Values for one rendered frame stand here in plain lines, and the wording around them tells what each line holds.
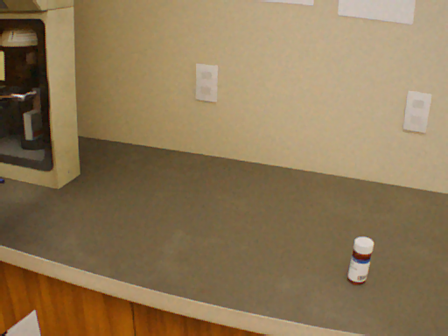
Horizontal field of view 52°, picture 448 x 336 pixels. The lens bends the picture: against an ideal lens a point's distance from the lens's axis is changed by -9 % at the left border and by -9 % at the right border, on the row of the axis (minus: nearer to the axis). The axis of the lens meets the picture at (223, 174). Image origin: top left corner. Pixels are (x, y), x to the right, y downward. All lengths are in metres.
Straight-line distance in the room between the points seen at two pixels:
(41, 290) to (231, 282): 0.44
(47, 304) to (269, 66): 0.89
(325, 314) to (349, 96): 0.73
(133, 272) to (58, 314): 0.27
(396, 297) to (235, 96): 0.81
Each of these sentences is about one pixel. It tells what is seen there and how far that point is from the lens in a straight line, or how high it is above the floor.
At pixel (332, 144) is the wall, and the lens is 1.48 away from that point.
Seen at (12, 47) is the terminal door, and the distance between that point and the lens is 1.30.
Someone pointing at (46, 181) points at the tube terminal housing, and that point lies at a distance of 1.36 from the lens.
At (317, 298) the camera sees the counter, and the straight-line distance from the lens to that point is 0.93.
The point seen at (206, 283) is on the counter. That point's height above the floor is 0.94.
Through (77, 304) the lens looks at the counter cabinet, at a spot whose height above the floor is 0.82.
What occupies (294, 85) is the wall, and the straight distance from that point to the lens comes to 1.45.
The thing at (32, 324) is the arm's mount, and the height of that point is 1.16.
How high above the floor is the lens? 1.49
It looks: 23 degrees down
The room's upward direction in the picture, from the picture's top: 3 degrees clockwise
